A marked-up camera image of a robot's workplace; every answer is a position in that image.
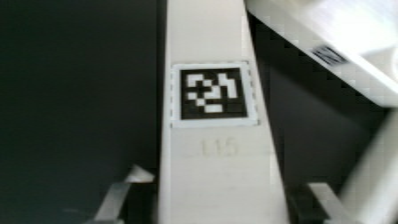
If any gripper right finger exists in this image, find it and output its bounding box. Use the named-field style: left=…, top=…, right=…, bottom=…
left=287, top=182, right=355, bottom=224

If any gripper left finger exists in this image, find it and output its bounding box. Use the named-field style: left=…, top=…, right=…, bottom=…
left=85, top=165, right=154, bottom=224

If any white desk leg back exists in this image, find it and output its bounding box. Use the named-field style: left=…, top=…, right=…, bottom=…
left=158, top=0, right=289, bottom=224

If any white desk top tray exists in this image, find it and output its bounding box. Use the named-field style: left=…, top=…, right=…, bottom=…
left=245, top=0, right=398, bottom=107

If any white front fence bar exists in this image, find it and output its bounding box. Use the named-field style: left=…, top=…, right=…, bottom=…
left=341, top=108, right=398, bottom=224

